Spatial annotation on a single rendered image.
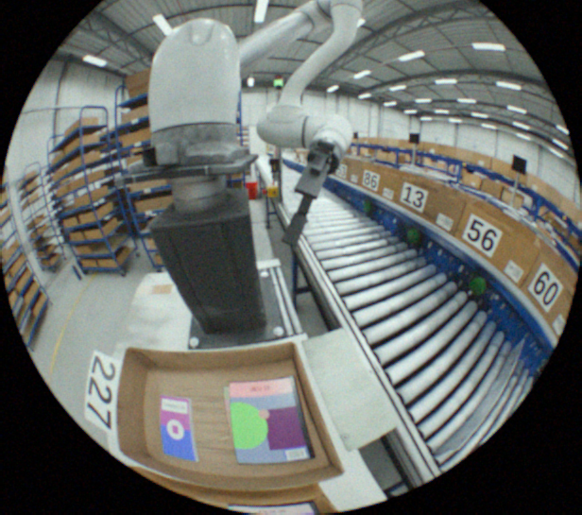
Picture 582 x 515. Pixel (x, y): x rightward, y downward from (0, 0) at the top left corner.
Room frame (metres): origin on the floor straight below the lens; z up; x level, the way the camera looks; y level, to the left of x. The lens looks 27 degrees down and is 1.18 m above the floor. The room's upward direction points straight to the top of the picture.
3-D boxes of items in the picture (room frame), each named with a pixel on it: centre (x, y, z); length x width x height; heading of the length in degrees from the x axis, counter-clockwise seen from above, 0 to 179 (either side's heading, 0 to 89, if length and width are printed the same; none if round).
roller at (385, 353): (0.19, -0.45, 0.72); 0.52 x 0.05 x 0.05; 104
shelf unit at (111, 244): (1.04, 2.47, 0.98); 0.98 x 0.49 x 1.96; 102
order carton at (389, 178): (1.05, -0.70, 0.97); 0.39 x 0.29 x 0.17; 14
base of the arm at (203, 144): (0.27, 0.17, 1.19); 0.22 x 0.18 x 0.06; 5
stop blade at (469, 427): (-0.16, -0.54, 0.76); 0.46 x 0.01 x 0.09; 104
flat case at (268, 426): (-0.01, 0.04, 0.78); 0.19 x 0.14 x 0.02; 11
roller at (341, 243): (0.69, -0.33, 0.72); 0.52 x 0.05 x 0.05; 104
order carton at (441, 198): (0.67, -0.80, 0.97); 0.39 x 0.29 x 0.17; 14
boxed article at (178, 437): (-0.08, 0.23, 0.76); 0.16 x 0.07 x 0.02; 14
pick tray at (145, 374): (-0.03, 0.14, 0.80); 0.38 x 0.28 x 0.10; 104
